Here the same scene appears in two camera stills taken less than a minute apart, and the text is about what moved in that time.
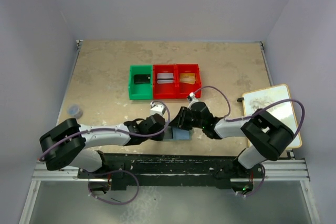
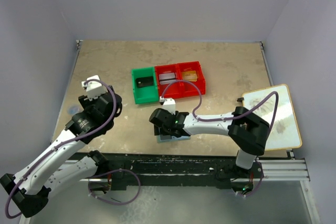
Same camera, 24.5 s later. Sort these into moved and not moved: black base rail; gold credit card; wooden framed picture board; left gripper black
Moved: left gripper black
Not moved: black base rail; gold credit card; wooden framed picture board
